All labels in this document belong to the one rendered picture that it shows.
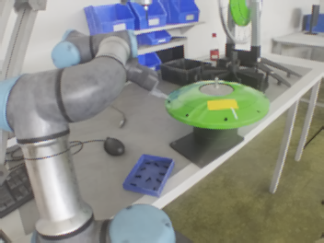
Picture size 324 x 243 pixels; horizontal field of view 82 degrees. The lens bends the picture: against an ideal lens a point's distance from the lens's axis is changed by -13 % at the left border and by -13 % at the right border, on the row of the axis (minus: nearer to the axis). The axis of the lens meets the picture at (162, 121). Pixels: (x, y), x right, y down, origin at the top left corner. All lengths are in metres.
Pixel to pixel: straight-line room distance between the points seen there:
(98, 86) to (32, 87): 0.08
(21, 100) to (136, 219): 0.22
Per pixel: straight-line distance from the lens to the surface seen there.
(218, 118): 0.53
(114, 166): 0.66
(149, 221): 0.33
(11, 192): 0.70
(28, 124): 0.29
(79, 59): 0.47
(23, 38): 0.43
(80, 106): 0.27
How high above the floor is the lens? 1.32
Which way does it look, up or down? 29 degrees down
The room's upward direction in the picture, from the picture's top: 6 degrees counter-clockwise
